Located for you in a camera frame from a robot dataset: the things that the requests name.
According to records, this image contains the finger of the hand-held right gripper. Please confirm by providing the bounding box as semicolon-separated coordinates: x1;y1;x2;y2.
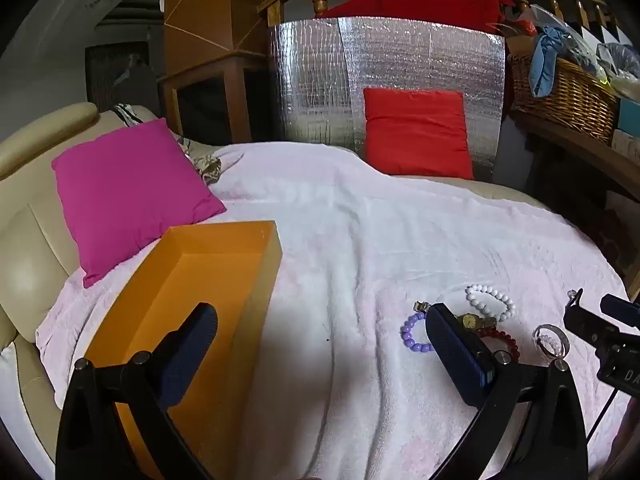
600;293;640;330
563;289;625;357

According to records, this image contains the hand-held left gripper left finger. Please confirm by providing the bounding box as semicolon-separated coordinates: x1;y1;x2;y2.
56;302;219;480

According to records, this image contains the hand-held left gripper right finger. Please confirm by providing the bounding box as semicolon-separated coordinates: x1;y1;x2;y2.
425;302;591;480

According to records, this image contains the metal band wristwatch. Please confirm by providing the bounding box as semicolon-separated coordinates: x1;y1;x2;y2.
413;301;499;332

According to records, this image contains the clear crystal bracelet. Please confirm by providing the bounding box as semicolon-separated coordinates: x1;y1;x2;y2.
532;323;571;361

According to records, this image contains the purple bead bracelet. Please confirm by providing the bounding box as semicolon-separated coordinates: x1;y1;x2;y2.
399;312;442;354

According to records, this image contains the red bead bracelet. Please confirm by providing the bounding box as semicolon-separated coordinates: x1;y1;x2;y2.
476;327;521;362

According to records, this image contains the orange rectangular box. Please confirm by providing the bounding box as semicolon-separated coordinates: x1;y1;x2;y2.
82;220;284;480

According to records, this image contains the pale pink fluffy blanket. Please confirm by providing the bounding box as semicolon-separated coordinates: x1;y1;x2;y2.
35;142;632;480

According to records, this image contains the curved wooden shelf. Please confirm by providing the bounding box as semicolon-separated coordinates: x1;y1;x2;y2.
507;109;640;213

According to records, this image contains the pink pillow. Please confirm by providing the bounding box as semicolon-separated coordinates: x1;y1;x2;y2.
51;118;227;289

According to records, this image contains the patterned grey cloth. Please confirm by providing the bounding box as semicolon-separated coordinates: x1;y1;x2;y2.
112;104;224;184

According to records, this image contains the teal cardboard box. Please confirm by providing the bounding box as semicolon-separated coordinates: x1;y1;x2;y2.
616;97;640;134

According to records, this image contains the wicker basket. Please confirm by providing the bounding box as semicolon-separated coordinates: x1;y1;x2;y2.
507;52;621;146

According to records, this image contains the red pillow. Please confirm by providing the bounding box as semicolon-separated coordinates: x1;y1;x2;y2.
362;88;475;181

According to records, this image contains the clear plastic bag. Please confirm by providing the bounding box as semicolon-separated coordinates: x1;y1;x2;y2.
594;41;640;97

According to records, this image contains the blue cloth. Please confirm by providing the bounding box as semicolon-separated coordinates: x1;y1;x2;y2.
529;25;584;99

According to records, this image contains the dark woven panel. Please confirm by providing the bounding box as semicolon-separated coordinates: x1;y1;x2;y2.
84;41;162;117

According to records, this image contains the silver foil insulation sheet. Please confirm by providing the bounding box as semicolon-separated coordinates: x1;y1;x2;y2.
268;16;507;181

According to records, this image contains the wooden cabinet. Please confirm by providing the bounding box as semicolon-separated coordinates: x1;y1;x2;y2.
158;0;282;144

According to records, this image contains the red cloth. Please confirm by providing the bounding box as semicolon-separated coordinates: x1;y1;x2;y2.
317;0;517;37

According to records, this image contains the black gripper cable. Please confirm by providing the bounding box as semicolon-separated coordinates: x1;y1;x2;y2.
586;389;618;443

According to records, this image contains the white bead bracelet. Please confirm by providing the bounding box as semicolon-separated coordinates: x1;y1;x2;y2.
465;283;516;324

